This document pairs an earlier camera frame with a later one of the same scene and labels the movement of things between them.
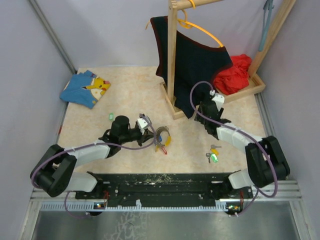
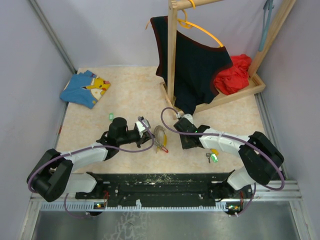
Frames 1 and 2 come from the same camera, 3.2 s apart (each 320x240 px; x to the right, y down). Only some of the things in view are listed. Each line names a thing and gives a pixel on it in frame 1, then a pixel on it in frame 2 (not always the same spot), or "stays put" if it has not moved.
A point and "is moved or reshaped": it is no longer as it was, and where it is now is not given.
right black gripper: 199,118 to 185,146
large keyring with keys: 158,139 is moved or reshaped
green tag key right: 213,157 stays put
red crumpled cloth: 236,78 stays put
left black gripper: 148,134 stays put
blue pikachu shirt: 84,89 stays put
